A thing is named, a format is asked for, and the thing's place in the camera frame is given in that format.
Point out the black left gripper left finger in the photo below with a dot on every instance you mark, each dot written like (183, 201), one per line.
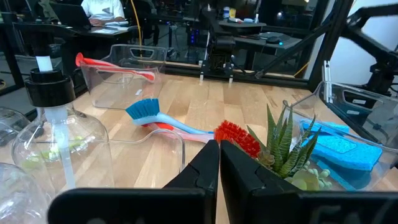
(186, 199)

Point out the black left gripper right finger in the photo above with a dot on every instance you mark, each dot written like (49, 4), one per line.
(248, 193)

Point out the blue sponge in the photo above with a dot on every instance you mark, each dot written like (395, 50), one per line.
(342, 179)
(348, 149)

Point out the blue dish brush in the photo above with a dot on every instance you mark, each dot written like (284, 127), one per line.
(146, 109)

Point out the red dish brush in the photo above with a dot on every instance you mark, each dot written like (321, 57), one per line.
(236, 137)
(118, 68)

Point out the clear soap pump bottle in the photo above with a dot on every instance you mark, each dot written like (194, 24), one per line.
(12, 130)
(49, 90)
(18, 199)

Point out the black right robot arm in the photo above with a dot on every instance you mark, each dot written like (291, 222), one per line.
(219, 46)

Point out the succulent plant in black pot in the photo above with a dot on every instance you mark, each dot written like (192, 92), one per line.
(286, 149)

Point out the grey desk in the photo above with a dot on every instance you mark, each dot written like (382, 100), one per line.
(258, 40)

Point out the black computer mouse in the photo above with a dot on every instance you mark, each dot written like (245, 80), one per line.
(273, 40)

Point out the computer tower blue lights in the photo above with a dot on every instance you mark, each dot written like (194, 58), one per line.
(194, 35)

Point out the black desk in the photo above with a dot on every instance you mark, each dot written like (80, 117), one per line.
(77, 34)

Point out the person at laptop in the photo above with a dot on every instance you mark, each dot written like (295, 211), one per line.
(104, 9)

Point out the black laptop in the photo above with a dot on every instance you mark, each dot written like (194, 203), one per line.
(71, 14)

